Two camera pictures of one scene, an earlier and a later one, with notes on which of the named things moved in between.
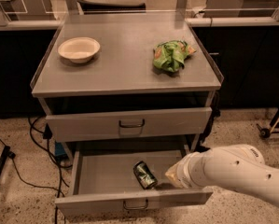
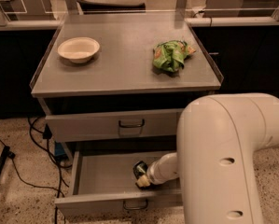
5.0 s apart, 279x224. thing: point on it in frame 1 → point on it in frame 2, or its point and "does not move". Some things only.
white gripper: x=185 y=171 → x=153 y=173
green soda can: x=145 y=175 does not move
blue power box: x=59 y=148 does not move
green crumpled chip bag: x=171 y=55 does not move
